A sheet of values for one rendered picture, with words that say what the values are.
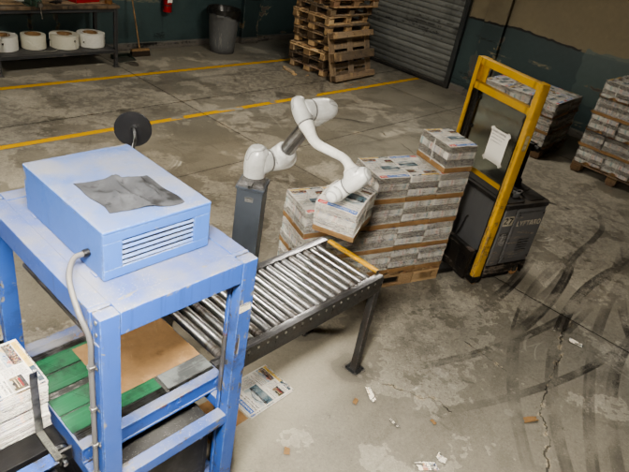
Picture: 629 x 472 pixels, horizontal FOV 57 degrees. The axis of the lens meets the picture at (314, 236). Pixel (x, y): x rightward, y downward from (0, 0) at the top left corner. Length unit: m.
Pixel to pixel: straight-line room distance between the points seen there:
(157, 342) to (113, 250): 1.01
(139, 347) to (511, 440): 2.44
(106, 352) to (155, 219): 0.48
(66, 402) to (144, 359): 0.40
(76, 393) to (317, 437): 1.55
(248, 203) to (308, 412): 1.46
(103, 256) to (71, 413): 0.88
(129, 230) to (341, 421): 2.20
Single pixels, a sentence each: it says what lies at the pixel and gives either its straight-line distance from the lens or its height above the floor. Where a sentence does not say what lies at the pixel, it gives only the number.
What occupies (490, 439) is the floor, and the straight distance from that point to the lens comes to 4.12.
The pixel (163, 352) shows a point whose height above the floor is 0.80.
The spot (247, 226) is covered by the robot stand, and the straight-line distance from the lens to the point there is 4.20.
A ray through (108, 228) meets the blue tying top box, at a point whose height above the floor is 1.75.
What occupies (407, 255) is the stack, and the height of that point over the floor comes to 0.31.
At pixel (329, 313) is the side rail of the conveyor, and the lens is 3.43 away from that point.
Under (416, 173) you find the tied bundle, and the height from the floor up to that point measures 1.06.
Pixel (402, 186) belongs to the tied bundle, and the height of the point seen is 0.97.
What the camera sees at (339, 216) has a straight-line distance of 3.64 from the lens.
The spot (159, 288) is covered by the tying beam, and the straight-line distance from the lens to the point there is 2.12.
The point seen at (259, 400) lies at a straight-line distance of 3.86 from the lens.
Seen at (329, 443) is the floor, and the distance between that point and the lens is 3.73.
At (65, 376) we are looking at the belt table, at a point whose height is 0.80.
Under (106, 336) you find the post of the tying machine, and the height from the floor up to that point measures 1.48.
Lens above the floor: 2.83
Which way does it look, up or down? 31 degrees down
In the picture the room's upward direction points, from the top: 11 degrees clockwise
